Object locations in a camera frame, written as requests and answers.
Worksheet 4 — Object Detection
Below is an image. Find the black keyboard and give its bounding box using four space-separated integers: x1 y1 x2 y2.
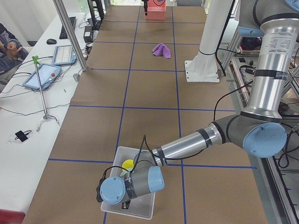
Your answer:
59 16 77 40

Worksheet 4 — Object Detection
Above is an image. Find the teach pendant far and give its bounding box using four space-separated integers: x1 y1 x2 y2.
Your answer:
52 45 77 66

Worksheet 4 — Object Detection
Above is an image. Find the teach pendant near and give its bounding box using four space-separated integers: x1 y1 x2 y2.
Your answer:
22 63 62 90

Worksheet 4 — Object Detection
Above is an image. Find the mint green bowl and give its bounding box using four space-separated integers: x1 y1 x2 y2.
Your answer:
120 171 128 176

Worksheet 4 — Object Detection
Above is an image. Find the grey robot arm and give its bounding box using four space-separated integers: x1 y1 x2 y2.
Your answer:
96 0 299 209

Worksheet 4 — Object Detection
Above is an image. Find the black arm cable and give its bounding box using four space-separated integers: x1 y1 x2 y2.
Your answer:
95 0 257 201

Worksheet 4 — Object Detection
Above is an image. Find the small black pouch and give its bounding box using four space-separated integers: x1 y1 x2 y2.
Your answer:
15 130 32 142

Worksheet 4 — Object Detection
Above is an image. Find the seated person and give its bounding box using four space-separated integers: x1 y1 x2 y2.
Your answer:
0 23 29 87

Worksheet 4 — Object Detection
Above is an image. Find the black computer mouse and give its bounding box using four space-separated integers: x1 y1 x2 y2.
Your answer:
46 38 57 45

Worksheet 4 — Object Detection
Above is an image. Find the pink trash bin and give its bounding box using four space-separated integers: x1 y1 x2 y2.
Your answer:
145 0 166 21

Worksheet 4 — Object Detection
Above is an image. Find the black power adapter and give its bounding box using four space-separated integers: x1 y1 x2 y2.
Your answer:
83 26 94 43

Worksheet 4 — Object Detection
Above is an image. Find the clear plastic bin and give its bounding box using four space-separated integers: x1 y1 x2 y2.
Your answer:
100 146 155 220

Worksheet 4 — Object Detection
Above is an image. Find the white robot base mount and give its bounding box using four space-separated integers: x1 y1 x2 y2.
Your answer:
185 0 235 83

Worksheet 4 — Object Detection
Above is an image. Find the aluminium frame post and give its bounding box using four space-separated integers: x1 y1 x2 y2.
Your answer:
53 0 87 71

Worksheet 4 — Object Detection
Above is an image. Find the metal stand with green clip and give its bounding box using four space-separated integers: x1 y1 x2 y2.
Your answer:
32 56 61 131

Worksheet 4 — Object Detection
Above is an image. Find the teach pendant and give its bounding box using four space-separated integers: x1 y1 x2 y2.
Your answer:
52 45 77 66
22 63 62 90

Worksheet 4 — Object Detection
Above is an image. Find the purple cloth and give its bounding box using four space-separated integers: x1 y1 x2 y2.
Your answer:
152 43 171 59

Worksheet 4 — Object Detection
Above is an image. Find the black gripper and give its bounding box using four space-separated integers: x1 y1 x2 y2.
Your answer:
142 0 149 16
121 200 130 210

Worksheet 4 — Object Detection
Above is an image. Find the yellow plastic cup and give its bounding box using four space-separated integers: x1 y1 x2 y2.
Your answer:
122 159 134 170

